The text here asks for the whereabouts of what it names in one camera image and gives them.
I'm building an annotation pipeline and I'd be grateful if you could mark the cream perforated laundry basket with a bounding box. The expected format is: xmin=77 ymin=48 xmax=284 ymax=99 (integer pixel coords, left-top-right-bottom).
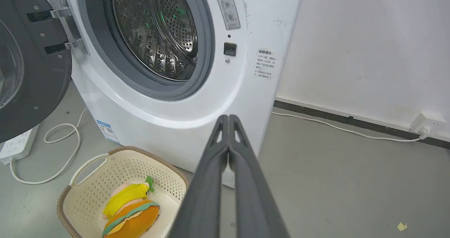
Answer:
xmin=57 ymin=146 xmax=190 ymax=238

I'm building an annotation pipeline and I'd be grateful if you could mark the yellow corn plush toy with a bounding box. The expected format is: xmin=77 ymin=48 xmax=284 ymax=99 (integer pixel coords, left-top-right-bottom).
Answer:
xmin=102 ymin=176 xmax=155 ymax=220

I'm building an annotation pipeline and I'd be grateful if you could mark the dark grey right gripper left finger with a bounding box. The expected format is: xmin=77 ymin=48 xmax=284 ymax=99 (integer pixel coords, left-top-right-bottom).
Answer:
xmin=168 ymin=115 xmax=229 ymax=238

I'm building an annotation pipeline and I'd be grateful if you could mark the orange hamburger plush toy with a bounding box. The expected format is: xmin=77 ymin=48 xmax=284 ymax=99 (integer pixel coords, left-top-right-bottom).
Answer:
xmin=102 ymin=200 xmax=160 ymax=238

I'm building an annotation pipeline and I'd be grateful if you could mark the white power strip cable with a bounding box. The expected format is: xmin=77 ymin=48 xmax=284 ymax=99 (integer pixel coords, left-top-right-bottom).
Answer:
xmin=9 ymin=107 xmax=88 ymax=185

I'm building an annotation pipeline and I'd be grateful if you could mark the dark grey washing machine door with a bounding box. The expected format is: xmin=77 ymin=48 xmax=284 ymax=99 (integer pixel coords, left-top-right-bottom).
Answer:
xmin=0 ymin=0 xmax=73 ymax=143

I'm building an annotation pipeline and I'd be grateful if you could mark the white power strip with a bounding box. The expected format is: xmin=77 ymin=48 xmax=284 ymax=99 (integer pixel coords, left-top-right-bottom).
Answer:
xmin=0 ymin=124 xmax=40 ymax=165

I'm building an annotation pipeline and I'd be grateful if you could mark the white wall socket plug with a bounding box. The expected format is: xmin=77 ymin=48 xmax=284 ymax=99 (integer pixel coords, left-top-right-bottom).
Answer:
xmin=410 ymin=112 xmax=448 ymax=138

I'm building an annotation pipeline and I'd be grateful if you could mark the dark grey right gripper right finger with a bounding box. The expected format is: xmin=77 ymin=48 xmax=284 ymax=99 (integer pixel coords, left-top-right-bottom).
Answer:
xmin=228 ymin=115 xmax=291 ymax=238

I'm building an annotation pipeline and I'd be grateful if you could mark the white front-load washing machine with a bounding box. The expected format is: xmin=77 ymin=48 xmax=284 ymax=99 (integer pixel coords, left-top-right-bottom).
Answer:
xmin=35 ymin=0 xmax=306 ymax=188

